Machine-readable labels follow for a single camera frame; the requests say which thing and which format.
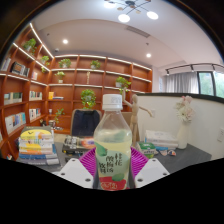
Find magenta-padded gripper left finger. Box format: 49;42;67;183
57;148;98;190

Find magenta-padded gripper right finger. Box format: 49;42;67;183
130;147;170;189

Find clear drink bottle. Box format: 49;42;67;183
93;93;133;192

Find green and white box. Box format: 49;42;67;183
137;141;157;160

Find stack of dark books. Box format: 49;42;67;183
62;134;98;156

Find stack of white books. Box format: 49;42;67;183
144;129;179;150

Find stack of colourful books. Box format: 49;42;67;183
17;125;61;167

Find white vase with pale flowers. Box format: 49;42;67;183
173;95;196;150

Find dark office chair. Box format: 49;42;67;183
70;109;102;138

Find wooden artist mannequin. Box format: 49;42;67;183
121;89;154;148

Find tan chair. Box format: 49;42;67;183
120;111;134;128

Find grey curtain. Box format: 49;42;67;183
164;71;200;94

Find window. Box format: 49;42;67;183
197;70;224;98

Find black ceiling track light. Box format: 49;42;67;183
164;62;224;76

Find ceiling air vent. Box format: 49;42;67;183
125;25;151;38

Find branched ceiling lamp, round lights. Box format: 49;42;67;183
102;0;160;24

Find white wall outlet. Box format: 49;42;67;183
216;127;224;143

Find wooden wall shelf unit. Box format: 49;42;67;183
0;22;154;161

